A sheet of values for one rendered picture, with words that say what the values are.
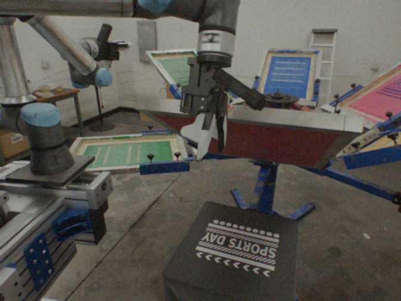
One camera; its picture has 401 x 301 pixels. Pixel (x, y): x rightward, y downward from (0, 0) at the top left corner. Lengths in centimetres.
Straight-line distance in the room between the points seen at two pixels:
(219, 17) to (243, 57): 483
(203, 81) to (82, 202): 72
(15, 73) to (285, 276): 118
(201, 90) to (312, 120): 28
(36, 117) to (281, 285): 100
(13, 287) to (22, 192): 49
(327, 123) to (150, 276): 193
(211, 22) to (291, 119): 29
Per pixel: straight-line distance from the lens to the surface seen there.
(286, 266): 112
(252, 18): 535
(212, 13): 57
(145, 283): 231
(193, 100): 55
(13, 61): 119
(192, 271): 106
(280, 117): 69
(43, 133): 109
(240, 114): 70
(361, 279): 261
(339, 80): 534
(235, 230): 123
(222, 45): 55
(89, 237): 121
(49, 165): 112
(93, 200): 109
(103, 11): 65
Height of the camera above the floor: 173
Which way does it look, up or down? 24 degrees down
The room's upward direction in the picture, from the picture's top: straight up
